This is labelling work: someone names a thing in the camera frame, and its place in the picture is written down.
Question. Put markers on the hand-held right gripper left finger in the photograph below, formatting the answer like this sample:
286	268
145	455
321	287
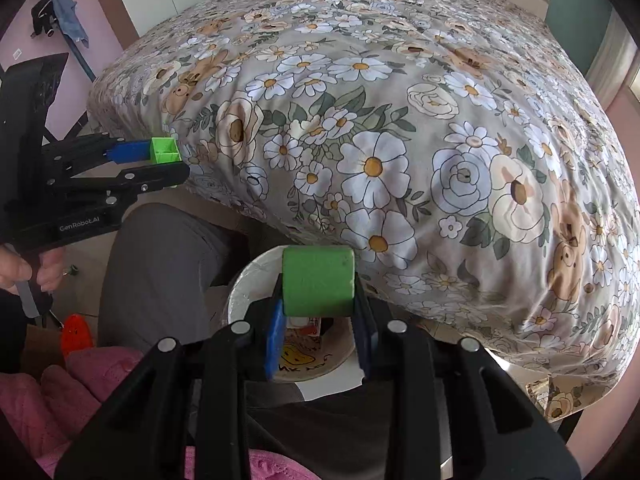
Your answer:
274	345

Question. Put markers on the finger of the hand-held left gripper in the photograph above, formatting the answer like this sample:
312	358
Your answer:
127	152
145	182

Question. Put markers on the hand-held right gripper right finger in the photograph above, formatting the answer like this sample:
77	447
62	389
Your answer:
363	350

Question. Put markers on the white milk carton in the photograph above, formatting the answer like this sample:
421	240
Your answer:
305	325

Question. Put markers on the small green plastic box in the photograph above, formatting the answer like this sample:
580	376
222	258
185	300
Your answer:
166	151

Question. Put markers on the white lined trash bin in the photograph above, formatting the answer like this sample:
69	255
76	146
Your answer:
250	290

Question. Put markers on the green foam roll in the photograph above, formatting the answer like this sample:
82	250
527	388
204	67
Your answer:
317	280

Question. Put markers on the person's left hand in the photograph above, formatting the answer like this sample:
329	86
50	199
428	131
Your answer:
15	270

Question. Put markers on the white yellow printed bag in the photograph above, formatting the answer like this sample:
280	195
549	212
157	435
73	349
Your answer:
300	357

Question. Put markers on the orange plastic object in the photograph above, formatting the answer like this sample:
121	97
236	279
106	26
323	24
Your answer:
76	335

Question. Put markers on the blue hanging cloth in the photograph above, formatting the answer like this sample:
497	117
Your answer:
67	10

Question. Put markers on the pink quilted cloth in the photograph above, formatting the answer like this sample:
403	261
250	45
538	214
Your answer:
75	385

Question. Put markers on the floral bed sheet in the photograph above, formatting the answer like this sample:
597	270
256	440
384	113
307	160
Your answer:
400	110

